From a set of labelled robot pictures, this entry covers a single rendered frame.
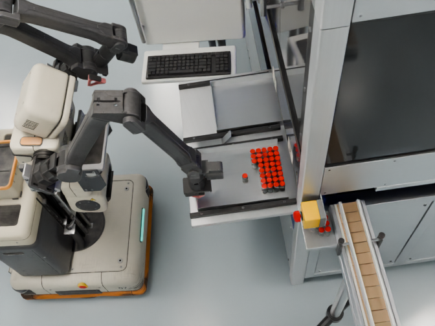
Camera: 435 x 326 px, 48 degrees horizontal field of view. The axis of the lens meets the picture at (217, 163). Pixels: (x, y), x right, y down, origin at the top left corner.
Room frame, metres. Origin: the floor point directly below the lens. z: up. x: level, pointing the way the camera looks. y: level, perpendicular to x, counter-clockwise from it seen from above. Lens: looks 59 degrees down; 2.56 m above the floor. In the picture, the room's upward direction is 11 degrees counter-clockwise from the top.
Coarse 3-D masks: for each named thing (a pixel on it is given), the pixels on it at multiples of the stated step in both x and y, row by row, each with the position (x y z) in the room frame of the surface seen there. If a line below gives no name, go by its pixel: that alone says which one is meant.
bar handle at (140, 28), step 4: (128, 0) 1.74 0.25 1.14; (132, 0) 1.74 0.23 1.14; (132, 4) 1.73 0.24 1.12; (132, 8) 1.74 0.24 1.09; (136, 8) 1.74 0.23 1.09; (132, 12) 1.74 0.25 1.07; (136, 12) 1.74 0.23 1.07; (136, 16) 1.73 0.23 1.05; (136, 20) 1.74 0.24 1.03; (136, 24) 1.74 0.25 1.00; (140, 24) 1.74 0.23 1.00; (140, 28) 1.74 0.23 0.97; (140, 32) 1.73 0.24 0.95; (140, 36) 1.74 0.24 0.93; (144, 36) 1.74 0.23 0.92; (144, 40) 1.74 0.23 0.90
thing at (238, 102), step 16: (224, 80) 1.40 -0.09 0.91; (240, 80) 1.40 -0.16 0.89; (256, 80) 1.39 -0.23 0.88; (272, 80) 1.37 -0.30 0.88; (224, 96) 1.33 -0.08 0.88; (240, 96) 1.32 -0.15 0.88; (256, 96) 1.30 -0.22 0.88; (272, 96) 1.29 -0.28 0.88; (224, 112) 1.25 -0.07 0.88; (240, 112) 1.24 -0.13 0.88; (256, 112) 1.22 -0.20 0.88; (272, 112) 1.21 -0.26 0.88; (224, 128) 1.15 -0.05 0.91; (240, 128) 1.14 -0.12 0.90
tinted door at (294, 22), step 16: (288, 0) 1.10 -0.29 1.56; (304, 0) 0.91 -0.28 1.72; (288, 16) 1.09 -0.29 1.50; (304, 16) 0.90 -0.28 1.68; (288, 32) 1.08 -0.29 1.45; (304, 32) 0.89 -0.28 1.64; (288, 48) 1.08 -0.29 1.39; (304, 48) 0.88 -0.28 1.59; (288, 64) 1.07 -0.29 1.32; (304, 64) 0.87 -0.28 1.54; (288, 80) 1.06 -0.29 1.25
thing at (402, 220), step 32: (256, 64) 1.85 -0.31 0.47; (384, 192) 0.76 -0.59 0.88; (416, 192) 0.73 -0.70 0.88; (288, 224) 0.88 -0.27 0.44; (384, 224) 0.72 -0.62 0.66; (416, 224) 0.71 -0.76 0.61; (288, 256) 0.84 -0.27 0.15; (320, 256) 0.73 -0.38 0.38; (384, 256) 0.71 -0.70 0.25; (416, 256) 0.70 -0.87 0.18
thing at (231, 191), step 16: (240, 144) 1.06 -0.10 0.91; (256, 144) 1.05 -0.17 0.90; (272, 144) 1.05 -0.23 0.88; (208, 160) 1.03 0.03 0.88; (224, 160) 1.02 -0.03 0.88; (240, 160) 1.00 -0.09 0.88; (224, 176) 0.95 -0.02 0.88; (240, 176) 0.93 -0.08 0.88; (256, 176) 0.92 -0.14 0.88; (208, 192) 0.89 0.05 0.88; (224, 192) 0.88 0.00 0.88; (240, 192) 0.86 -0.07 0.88; (256, 192) 0.85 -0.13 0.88; (208, 208) 0.81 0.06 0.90
